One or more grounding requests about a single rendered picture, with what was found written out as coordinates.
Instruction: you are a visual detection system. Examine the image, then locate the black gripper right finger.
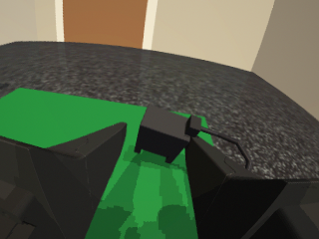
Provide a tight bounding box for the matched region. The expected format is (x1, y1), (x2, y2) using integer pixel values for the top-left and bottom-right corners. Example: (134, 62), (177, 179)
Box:
(184, 135), (319, 239)

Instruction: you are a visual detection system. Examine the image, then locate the black cable with plug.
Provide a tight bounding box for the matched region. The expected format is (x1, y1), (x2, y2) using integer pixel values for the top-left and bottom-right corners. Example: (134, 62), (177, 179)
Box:
(135, 105), (252, 171)

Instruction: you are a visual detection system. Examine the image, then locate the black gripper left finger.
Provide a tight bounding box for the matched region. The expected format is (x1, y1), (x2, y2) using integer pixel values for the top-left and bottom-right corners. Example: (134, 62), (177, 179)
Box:
(0, 122), (128, 239)

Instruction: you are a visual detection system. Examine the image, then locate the green circuit board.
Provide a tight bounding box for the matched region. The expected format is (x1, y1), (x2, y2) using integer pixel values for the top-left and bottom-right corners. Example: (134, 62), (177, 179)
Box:
(0, 88), (198, 239)

